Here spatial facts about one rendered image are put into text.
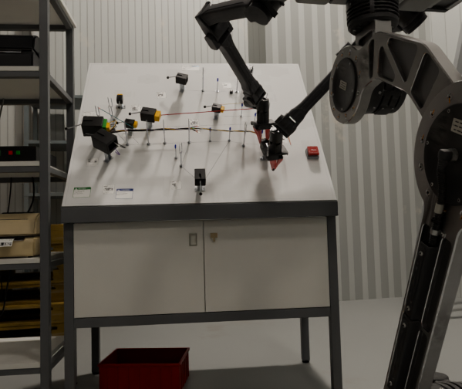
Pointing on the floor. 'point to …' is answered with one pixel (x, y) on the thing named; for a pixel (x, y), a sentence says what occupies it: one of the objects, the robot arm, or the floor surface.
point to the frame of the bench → (200, 316)
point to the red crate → (145, 368)
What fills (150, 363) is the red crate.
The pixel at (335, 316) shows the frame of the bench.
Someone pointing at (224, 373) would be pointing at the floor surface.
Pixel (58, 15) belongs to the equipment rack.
